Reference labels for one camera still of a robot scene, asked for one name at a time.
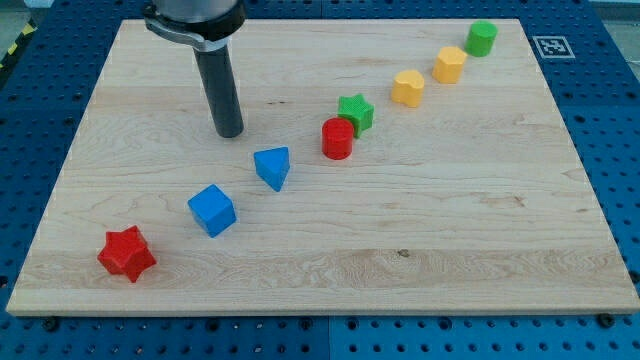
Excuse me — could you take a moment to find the red cylinder block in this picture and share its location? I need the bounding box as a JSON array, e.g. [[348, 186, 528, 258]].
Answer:
[[321, 117, 354, 160]]

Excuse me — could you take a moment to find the blue triangle block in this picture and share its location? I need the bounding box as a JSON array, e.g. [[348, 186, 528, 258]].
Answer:
[[253, 147, 290, 192]]

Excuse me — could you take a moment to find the light wooden board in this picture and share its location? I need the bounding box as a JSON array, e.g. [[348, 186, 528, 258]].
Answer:
[[7, 19, 639, 317]]

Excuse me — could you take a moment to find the green star block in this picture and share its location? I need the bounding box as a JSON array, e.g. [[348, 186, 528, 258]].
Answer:
[[337, 93, 375, 138]]

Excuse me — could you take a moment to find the blue cube block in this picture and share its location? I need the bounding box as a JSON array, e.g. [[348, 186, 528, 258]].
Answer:
[[187, 184, 237, 238]]

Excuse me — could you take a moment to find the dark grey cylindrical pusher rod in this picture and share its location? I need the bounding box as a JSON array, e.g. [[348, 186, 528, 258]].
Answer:
[[194, 46, 244, 138]]

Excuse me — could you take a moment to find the yellow hexagon block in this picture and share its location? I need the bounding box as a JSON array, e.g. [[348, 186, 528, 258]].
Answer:
[[432, 46, 467, 84]]

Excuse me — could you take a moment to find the red star block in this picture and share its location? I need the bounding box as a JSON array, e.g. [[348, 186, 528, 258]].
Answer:
[[97, 225, 157, 283]]

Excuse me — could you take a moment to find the green cylinder block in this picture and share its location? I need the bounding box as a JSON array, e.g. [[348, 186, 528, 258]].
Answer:
[[464, 20, 498, 57]]

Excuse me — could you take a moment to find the white fiducial marker tag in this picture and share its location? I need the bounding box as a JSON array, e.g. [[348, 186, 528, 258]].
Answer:
[[532, 35, 575, 59]]

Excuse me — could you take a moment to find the black bolt front left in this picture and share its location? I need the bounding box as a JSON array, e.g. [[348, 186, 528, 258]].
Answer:
[[41, 316, 60, 332]]

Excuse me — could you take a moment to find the black bolt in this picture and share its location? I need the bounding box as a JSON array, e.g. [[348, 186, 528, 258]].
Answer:
[[596, 313, 616, 329], [41, 316, 60, 332]]

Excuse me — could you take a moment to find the black bolt front right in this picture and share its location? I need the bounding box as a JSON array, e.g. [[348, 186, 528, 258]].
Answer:
[[596, 313, 616, 329]]

